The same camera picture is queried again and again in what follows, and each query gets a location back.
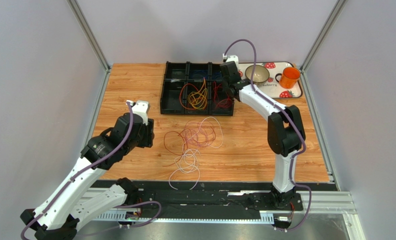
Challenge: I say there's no blue cable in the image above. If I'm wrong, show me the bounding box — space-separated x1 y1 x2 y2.
188 68 212 81

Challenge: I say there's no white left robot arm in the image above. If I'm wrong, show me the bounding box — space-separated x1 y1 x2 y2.
20 110 154 240

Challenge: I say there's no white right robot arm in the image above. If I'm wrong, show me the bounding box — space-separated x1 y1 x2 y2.
220 61 306 209

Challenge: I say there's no beige ceramic bowl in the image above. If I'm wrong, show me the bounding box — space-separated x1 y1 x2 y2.
245 65 270 85

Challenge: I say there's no black compartment organizer tray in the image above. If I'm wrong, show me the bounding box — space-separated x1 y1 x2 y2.
160 61 234 116

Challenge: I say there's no strawberry print serving tray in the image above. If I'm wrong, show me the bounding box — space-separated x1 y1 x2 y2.
256 61 303 99

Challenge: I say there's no orange mug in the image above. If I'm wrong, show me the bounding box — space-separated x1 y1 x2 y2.
275 67 301 89

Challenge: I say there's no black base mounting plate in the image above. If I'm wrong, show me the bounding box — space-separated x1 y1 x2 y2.
133 180 308 220

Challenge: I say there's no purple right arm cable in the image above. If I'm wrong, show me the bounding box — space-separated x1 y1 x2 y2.
223 38 313 233

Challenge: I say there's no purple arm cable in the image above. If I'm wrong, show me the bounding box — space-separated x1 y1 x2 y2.
223 38 313 233
19 101 162 240

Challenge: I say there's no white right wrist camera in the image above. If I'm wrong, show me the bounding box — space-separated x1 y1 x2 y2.
222 53 240 70

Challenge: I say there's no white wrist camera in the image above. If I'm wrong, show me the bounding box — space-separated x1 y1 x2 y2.
222 53 240 70
125 100 151 126

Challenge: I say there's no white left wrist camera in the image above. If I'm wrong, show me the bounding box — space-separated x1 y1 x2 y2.
125 100 151 126

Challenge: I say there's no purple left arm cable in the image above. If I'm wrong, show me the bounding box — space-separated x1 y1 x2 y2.
19 101 162 240

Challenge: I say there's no white cable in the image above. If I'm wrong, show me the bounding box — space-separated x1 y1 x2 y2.
167 116 225 191

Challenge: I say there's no pink cable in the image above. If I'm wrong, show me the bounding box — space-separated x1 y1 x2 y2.
174 119 219 176

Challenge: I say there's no right aluminium corner post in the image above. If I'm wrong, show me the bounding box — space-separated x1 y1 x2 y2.
300 0 348 72

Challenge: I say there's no aluminium corner frame post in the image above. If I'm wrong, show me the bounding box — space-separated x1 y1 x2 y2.
67 0 111 73

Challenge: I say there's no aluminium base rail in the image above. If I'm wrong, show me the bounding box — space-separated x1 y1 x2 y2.
94 191 356 224

